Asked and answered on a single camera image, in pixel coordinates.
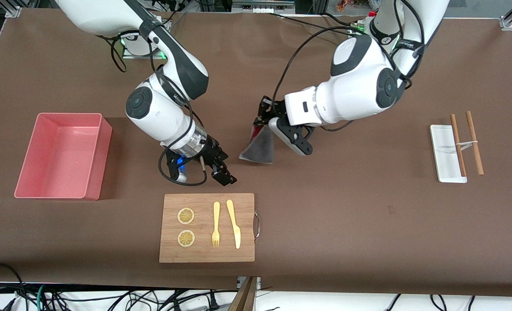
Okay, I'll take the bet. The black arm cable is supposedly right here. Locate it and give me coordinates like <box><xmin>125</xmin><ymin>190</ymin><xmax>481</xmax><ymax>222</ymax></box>
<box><xmin>272</xmin><ymin>0</ymin><xmax>426</xmax><ymax>132</ymax></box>
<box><xmin>95</xmin><ymin>34</ymin><xmax>208</xmax><ymax>187</ymax></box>

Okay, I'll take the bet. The white rectangular tray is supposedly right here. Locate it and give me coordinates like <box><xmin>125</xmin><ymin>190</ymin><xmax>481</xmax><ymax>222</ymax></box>
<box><xmin>430</xmin><ymin>124</ymin><xmax>468</xmax><ymax>184</ymax></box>

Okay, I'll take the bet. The black table cable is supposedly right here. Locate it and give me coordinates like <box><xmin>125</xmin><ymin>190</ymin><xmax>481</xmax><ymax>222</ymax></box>
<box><xmin>268</xmin><ymin>12</ymin><xmax>360</xmax><ymax>37</ymax></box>

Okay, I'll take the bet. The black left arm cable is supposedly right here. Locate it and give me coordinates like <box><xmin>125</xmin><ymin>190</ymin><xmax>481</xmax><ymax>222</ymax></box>
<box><xmin>272</xmin><ymin>0</ymin><xmax>426</xmax><ymax>132</ymax></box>

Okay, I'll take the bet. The bamboo cutting board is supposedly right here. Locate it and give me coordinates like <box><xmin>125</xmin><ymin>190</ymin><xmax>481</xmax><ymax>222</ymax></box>
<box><xmin>159</xmin><ymin>193</ymin><xmax>262</xmax><ymax>263</ymax></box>

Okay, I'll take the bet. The pink plastic bin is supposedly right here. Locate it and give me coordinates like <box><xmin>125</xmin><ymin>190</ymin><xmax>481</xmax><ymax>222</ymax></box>
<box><xmin>14</xmin><ymin>113</ymin><xmax>113</xmax><ymax>201</ymax></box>

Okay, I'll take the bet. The grey metal box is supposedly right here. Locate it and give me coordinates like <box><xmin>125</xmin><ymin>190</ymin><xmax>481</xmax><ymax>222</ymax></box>
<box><xmin>231</xmin><ymin>0</ymin><xmax>296</xmax><ymax>13</ymax></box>

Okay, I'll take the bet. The green floor cable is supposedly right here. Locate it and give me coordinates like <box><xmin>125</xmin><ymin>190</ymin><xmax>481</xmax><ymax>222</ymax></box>
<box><xmin>36</xmin><ymin>284</ymin><xmax>48</xmax><ymax>311</ymax></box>

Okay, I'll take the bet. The grey and pink cloth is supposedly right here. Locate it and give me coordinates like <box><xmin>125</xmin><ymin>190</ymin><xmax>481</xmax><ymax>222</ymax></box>
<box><xmin>239</xmin><ymin>122</ymin><xmax>275</xmax><ymax>165</ymax></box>

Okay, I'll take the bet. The wooden post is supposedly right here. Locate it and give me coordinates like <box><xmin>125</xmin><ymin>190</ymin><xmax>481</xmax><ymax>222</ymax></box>
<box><xmin>227</xmin><ymin>276</ymin><xmax>259</xmax><ymax>311</ymax></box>

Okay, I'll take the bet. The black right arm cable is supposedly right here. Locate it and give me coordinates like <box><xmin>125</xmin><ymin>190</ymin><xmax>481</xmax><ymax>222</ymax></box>
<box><xmin>95</xmin><ymin>34</ymin><xmax>208</xmax><ymax>187</ymax></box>

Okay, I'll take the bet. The yellow plastic fork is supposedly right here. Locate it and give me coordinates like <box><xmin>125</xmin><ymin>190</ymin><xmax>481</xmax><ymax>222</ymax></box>
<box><xmin>212</xmin><ymin>201</ymin><xmax>221</xmax><ymax>248</ymax></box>

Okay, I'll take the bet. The yellow plastic knife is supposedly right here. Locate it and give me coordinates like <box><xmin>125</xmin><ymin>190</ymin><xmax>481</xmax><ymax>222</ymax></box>
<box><xmin>226</xmin><ymin>200</ymin><xmax>242</xmax><ymax>250</ymax></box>

